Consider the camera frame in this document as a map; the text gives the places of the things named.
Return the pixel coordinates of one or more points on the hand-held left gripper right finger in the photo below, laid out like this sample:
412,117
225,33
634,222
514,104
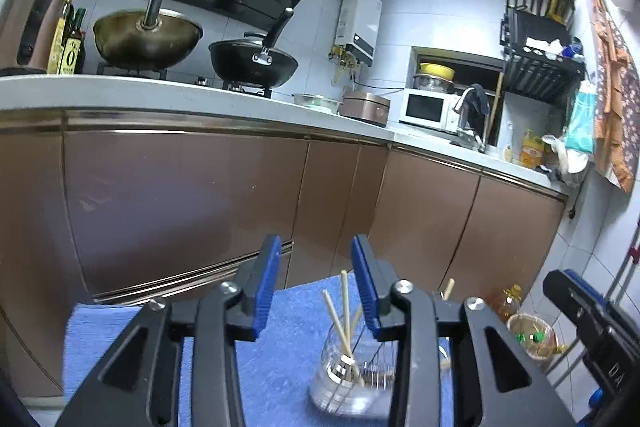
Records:
367,292

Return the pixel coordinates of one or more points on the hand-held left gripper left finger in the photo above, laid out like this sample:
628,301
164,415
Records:
265,287

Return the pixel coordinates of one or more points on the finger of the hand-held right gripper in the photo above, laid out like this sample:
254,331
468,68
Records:
575,297

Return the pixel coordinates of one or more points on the pale wooden chopstick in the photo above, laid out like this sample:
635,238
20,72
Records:
345,302
356,317
448,288
334,322

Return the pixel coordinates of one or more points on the glass reed diffuser bottle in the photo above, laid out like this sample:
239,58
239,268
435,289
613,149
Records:
345,387

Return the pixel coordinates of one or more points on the wicker basket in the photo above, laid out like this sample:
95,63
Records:
530,332

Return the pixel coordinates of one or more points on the cooking oil bottle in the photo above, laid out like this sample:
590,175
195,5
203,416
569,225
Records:
509,302

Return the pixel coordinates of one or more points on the blue fluffy mat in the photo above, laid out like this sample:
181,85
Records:
280,357

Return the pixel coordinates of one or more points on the brown base cabinets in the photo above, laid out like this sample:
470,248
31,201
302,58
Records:
175,207

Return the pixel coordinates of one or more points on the yellow detergent bottle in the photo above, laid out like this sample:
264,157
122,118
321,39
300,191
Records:
532,152

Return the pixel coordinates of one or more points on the small white bottle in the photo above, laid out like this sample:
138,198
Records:
508,153

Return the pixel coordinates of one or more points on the teal plastic bag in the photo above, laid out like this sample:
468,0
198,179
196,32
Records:
580,117

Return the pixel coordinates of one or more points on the brown rice cooker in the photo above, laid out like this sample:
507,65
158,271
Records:
365,107

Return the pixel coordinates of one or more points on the white microwave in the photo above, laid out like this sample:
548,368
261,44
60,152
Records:
425,109

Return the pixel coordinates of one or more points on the steel bowl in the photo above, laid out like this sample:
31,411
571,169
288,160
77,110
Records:
315,101

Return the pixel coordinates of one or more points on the orange floral apron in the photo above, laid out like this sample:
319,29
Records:
617,107

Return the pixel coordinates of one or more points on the long wooden stick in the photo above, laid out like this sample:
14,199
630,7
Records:
495,107

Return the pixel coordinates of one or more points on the steel faucet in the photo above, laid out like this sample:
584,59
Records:
472,99

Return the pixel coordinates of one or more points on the black wok with lid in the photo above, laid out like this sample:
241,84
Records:
250,67

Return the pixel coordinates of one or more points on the yellow pot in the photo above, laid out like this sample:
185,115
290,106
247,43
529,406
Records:
436,71

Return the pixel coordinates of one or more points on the gas stove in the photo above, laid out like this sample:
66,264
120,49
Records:
130,74

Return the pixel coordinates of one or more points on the white cloth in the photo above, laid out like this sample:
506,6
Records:
542,47

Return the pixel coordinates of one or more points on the white water heater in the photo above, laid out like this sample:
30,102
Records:
360,27

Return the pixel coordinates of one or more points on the brass wok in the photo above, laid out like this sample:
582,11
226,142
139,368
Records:
145,42

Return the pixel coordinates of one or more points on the black metal appliance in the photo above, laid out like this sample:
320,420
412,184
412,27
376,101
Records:
532,24

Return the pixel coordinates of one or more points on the soy sauce bottle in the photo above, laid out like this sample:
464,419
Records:
72,52

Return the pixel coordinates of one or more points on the olive oil bottle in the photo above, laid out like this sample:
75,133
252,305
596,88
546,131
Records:
59,32

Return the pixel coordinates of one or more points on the brown electric kettle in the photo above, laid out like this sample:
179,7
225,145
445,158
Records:
35,7

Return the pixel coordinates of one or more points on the black wall rack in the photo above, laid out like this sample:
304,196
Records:
540,74

